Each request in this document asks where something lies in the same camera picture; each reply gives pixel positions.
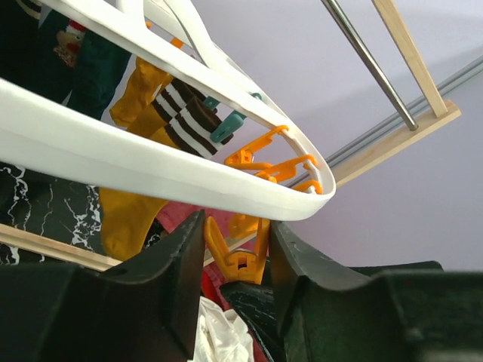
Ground metal hanging rod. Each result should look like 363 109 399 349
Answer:
321 0 418 131

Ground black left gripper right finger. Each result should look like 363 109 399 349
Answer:
269 222 482 361

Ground orange clip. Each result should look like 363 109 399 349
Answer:
204 216 270 285

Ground wooden clothes rack frame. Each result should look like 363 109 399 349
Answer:
0 0 463 272

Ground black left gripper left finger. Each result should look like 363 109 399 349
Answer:
1 211 205 361

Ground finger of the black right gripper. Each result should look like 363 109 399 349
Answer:
220 281 287 361

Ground white crumpled cloth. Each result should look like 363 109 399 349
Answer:
192 296 254 362

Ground red pillow with blue pattern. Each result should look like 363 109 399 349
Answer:
154 201 276 362

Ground white round clip hanger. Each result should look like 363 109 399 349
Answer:
1 1 336 221

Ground yellow socks with striped cuffs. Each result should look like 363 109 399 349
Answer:
98 56 235 261

